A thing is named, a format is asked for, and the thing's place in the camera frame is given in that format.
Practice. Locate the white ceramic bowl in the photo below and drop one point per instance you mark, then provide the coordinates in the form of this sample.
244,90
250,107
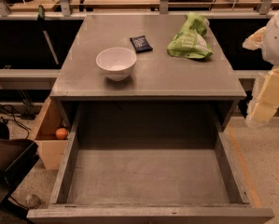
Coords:
116,63

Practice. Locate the orange ball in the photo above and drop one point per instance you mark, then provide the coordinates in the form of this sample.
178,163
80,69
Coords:
61,133

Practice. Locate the small grey ball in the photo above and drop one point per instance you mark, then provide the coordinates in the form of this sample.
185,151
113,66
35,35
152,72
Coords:
32,201

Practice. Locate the dark blue snack packet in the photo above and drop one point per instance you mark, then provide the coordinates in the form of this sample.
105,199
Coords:
140,44

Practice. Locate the black bin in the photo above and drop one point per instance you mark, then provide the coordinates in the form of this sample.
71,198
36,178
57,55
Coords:
17,158

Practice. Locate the wooden box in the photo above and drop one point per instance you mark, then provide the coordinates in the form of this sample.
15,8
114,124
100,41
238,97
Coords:
47,122

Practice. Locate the open grey top drawer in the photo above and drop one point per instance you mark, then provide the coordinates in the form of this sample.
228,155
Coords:
148,163

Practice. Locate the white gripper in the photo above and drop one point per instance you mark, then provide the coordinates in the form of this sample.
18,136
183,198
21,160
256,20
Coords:
277,41

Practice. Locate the green rice chip bag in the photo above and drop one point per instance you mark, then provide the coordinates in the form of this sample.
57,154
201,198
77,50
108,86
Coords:
190,42

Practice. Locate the grey cabinet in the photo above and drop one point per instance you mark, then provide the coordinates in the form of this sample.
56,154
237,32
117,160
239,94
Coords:
156,74

